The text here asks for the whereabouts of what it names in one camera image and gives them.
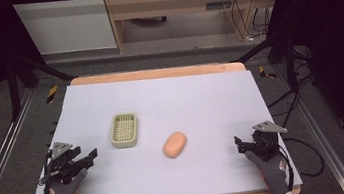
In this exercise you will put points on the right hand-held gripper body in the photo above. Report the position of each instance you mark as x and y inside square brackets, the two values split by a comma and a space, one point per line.
[266, 141]

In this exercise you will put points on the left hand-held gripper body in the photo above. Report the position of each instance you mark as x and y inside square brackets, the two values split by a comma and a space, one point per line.
[63, 165]

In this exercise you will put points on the wooden table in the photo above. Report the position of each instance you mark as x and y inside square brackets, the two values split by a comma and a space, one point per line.
[156, 73]

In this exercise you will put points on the white cabinet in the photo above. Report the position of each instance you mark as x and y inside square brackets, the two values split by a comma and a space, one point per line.
[66, 23]

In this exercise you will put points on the white foam mat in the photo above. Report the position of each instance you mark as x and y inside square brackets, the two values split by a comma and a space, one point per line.
[175, 110]

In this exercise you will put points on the pale green soap dish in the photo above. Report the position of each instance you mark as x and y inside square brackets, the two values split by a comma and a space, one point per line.
[124, 130]

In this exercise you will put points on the wooden desk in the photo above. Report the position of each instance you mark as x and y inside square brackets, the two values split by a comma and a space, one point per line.
[174, 2]

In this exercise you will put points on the black stand legs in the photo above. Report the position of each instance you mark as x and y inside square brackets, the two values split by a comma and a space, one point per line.
[289, 61]
[13, 87]

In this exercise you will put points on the person's right hand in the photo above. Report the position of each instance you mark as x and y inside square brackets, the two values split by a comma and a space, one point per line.
[273, 172]

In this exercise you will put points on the orange soap bar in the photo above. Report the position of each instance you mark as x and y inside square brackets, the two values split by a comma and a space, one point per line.
[175, 144]

